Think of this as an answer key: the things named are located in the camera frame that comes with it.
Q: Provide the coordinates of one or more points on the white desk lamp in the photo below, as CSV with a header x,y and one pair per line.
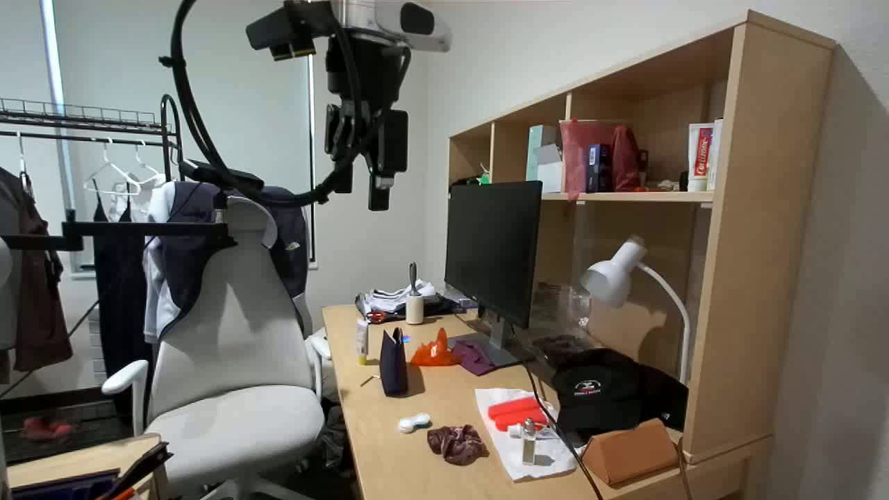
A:
x,y
611,277

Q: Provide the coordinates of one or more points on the small white tube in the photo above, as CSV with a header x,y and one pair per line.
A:
x,y
361,340

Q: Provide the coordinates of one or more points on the small bottle silver cap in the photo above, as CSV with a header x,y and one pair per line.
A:
x,y
529,445

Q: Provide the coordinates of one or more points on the white office chair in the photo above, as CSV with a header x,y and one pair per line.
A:
x,y
232,370

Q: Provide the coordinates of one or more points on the wooden shelf hutch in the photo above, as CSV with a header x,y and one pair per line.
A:
x,y
766,230

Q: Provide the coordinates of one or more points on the brown hanging garment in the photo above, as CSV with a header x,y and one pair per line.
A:
x,y
37,295

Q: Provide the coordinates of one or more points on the black hanging trousers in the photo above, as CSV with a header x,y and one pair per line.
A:
x,y
121,295

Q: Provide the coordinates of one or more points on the small white case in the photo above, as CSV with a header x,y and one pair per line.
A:
x,y
415,422

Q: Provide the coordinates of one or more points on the orange plastic bag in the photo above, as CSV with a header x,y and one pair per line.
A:
x,y
433,351

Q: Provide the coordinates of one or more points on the pile of white black items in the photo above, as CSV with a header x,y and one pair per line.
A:
x,y
383,301

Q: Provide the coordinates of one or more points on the red bag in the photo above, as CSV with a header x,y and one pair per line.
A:
x,y
579,147

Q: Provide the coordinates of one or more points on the navy jacket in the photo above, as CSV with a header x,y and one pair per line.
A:
x,y
189,240

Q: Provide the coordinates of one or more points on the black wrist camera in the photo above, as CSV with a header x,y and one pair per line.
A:
x,y
282,27

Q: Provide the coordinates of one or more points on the maroon scrunchie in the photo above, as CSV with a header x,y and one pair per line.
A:
x,y
457,445

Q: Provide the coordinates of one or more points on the orange toothbrush case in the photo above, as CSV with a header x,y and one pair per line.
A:
x,y
518,411

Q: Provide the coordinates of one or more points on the black cylinder container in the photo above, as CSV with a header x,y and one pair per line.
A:
x,y
598,168

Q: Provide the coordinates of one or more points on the teal box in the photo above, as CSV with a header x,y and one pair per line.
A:
x,y
537,152

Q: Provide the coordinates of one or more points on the purple cloth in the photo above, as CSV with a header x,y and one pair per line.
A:
x,y
473,357

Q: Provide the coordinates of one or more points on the brown cardboard box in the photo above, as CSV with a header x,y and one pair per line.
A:
x,y
632,452

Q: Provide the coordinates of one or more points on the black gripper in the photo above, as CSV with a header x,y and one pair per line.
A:
x,y
365,73

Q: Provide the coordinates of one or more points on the black clothes rack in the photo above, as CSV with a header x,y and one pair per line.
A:
x,y
91,227

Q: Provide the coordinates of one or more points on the white red box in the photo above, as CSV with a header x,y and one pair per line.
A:
x,y
704,155

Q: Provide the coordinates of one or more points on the dark navy pouch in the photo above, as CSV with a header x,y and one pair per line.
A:
x,y
391,365

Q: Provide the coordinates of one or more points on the beige lint roller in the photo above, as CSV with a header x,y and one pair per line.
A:
x,y
415,305

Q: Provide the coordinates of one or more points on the small red object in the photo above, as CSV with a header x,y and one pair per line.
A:
x,y
44,429

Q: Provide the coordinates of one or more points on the black computer monitor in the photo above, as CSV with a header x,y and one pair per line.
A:
x,y
490,245

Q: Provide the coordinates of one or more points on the white hanging shirt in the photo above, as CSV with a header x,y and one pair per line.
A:
x,y
155,295

